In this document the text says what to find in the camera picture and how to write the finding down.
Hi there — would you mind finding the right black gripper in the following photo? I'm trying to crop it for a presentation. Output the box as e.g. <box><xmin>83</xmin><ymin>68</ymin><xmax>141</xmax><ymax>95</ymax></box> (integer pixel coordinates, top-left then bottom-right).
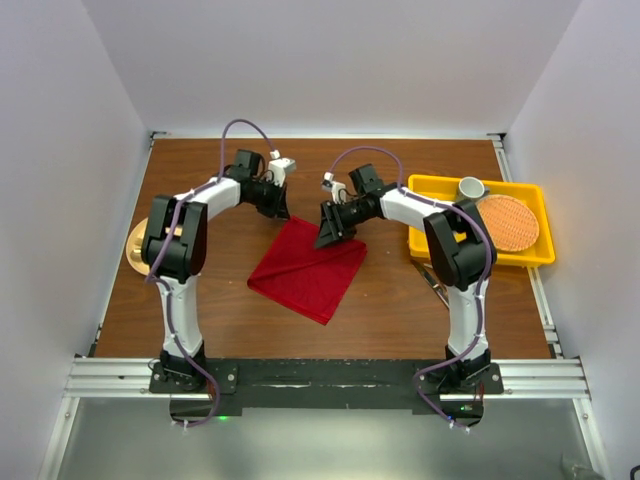
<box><xmin>313</xmin><ymin>197</ymin><xmax>373</xmax><ymax>250</ymax></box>

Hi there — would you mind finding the red cloth napkin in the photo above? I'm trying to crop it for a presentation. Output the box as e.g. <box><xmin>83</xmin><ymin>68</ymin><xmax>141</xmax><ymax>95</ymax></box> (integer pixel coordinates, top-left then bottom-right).
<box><xmin>247</xmin><ymin>217</ymin><xmax>367</xmax><ymax>325</ymax></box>

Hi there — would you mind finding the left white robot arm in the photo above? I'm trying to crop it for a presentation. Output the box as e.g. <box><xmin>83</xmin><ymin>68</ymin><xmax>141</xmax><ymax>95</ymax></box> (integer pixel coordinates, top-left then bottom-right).
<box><xmin>142</xmin><ymin>149</ymin><xmax>296</xmax><ymax>392</ymax></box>

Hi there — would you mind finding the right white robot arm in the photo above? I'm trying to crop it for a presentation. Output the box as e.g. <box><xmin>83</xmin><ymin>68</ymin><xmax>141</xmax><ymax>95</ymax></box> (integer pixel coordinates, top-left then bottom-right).
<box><xmin>314</xmin><ymin>164</ymin><xmax>496</xmax><ymax>393</ymax></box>

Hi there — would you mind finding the silver fork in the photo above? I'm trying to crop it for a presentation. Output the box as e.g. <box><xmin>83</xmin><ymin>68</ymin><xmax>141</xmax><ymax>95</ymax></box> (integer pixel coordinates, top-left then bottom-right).
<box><xmin>422</xmin><ymin>263</ymin><xmax>447</xmax><ymax>295</ymax></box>

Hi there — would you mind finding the silver knife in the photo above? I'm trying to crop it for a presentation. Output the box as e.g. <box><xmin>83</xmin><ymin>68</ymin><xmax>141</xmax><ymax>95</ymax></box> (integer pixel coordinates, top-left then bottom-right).
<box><xmin>411</xmin><ymin>260</ymin><xmax>449</xmax><ymax>308</ymax></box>

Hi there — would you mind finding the white cup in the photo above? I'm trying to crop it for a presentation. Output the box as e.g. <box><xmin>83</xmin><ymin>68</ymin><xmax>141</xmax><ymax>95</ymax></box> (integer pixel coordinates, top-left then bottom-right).
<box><xmin>455</xmin><ymin>176</ymin><xmax>490</xmax><ymax>203</ymax></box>

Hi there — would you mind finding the round wooden plate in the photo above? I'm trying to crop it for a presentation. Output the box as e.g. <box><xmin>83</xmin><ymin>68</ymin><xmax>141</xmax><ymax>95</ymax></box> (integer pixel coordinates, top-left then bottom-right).
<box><xmin>124</xmin><ymin>217</ymin><xmax>150</xmax><ymax>276</ymax></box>

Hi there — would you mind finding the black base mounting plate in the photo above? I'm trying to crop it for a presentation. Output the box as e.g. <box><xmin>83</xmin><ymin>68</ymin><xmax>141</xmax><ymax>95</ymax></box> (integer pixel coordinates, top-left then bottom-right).
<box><xmin>148</xmin><ymin>358</ymin><xmax>504</xmax><ymax>426</ymax></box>

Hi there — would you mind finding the orange woven coaster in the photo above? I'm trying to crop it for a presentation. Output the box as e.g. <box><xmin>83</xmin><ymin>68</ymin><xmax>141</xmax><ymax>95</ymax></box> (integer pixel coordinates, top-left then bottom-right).
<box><xmin>477</xmin><ymin>194</ymin><xmax>540</xmax><ymax>253</ymax></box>

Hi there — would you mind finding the yellow plastic tray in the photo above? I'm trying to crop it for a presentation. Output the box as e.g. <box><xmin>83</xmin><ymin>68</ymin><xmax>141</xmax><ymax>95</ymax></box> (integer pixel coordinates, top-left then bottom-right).
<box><xmin>408</xmin><ymin>174</ymin><xmax>556</xmax><ymax>268</ymax></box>

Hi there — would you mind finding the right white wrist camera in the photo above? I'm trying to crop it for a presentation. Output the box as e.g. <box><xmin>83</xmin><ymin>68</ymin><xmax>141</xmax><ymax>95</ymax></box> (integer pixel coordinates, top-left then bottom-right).
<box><xmin>321</xmin><ymin>171</ymin><xmax>348</xmax><ymax>204</ymax></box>

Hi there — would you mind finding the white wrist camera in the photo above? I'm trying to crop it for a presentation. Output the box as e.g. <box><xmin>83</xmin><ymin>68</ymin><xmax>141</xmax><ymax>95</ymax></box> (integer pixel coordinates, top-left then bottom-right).
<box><xmin>267</xmin><ymin>149</ymin><xmax>296</xmax><ymax>187</ymax></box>
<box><xmin>321</xmin><ymin>171</ymin><xmax>348</xmax><ymax>204</ymax></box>

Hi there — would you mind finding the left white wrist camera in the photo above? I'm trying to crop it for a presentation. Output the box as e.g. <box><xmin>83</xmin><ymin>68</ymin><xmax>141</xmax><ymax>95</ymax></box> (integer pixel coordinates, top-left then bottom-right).
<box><xmin>267</xmin><ymin>149</ymin><xmax>296</xmax><ymax>187</ymax></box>

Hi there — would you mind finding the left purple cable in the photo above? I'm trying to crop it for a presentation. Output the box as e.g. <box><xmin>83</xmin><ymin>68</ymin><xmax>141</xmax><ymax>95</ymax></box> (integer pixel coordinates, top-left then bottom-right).
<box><xmin>144</xmin><ymin>118</ymin><xmax>281</xmax><ymax>429</ymax></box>

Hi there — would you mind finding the purple cable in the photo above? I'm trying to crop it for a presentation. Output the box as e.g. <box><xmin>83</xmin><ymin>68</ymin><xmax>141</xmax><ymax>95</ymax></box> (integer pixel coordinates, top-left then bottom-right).
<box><xmin>322</xmin><ymin>145</ymin><xmax>494</xmax><ymax>431</ymax></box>
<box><xmin>144</xmin><ymin>118</ymin><xmax>281</xmax><ymax>429</ymax></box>

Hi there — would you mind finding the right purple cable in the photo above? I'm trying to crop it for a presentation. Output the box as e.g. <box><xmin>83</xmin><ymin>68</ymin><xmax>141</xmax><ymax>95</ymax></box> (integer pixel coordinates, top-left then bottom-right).
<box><xmin>322</xmin><ymin>145</ymin><xmax>494</xmax><ymax>431</ymax></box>

